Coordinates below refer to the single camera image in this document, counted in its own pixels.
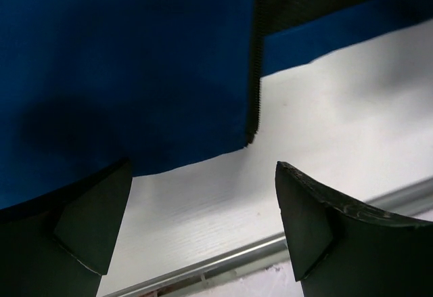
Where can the aluminium front rail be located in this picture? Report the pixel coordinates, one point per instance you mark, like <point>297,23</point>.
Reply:
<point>412,200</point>

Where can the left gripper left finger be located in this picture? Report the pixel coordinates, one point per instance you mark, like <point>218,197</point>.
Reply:
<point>61,243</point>

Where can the blue and black jacket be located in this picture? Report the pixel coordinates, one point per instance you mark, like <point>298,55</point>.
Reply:
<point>164,83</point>

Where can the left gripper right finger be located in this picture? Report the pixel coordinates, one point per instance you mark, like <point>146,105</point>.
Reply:
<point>340,246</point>

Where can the white front panel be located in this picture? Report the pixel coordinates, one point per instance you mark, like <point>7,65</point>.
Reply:
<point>270,283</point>

